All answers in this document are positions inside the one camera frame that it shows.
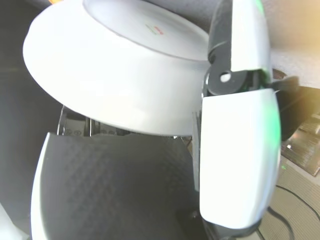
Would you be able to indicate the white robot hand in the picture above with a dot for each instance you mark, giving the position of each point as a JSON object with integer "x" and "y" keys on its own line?
{"x": 237, "y": 162}

